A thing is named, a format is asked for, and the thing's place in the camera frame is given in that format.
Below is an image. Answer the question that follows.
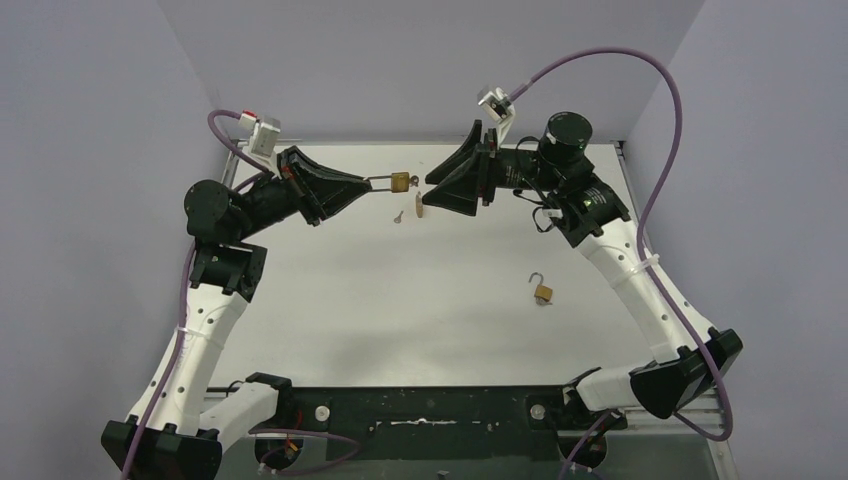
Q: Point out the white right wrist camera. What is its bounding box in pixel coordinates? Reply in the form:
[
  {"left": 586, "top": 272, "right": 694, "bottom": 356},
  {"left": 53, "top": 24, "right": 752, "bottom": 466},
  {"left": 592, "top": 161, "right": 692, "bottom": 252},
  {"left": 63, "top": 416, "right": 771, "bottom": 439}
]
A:
[{"left": 478, "top": 87, "right": 516, "bottom": 146}]

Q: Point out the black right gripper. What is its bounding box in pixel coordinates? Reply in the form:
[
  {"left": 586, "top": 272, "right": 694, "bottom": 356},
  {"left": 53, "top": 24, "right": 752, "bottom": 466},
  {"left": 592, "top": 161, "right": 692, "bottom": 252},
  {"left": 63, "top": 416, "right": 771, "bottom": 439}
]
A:
[{"left": 422, "top": 122, "right": 562, "bottom": 215}]

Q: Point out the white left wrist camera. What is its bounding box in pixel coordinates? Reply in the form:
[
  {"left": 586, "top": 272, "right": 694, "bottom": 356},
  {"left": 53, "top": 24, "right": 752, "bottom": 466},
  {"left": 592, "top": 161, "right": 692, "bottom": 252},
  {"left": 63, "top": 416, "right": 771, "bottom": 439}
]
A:
[{"left": 239, "top": 110, "right": 281, "bottom": 171}]

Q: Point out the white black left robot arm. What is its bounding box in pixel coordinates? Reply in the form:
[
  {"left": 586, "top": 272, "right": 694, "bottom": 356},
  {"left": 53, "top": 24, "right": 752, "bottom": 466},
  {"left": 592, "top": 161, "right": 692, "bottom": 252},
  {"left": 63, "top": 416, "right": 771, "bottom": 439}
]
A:
[{"left": 101, "top": 147, "right": 373, "bottom": 479}]

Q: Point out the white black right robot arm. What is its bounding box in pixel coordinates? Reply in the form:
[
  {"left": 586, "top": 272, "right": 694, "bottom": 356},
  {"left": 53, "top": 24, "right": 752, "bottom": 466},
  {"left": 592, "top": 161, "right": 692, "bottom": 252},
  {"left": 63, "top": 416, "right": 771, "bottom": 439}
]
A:
[{"left": 423, "top": 112, "right": 743, "bottom": 427}]

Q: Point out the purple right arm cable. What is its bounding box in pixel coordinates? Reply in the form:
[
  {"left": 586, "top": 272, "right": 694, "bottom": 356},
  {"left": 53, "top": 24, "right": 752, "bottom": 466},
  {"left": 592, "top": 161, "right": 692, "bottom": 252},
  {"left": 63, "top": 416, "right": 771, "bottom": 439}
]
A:
[{"left": 506, "top": 47, "right": 735, "bottom": 480}]

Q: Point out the small brass padlock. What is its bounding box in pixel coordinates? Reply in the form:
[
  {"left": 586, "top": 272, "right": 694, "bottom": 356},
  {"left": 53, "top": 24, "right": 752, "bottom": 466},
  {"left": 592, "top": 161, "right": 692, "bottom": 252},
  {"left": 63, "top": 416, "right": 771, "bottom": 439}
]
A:
[
  {"left": 364, "top": 172, "right": 420, "bottom": 194},
  {"left": 528, "top": 272, "right": 553, "bottom": 306}
]

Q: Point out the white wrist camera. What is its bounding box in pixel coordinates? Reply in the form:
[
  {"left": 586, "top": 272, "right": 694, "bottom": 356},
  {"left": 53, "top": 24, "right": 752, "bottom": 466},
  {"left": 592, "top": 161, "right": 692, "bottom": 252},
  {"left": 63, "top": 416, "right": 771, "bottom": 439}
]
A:
[
  {"left": 239, "top": 110, "right": 281, "bottom": 171},
  {"left": 478, "top": 87, "right": 516, "bottom": 146}
]

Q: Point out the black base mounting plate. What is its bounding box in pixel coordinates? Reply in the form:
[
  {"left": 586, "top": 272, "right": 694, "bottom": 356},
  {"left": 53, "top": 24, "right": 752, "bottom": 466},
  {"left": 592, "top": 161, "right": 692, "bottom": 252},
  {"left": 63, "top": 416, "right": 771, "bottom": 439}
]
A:
[{"left": 228, "top": 384, "right": 631, "bottom": 472}]

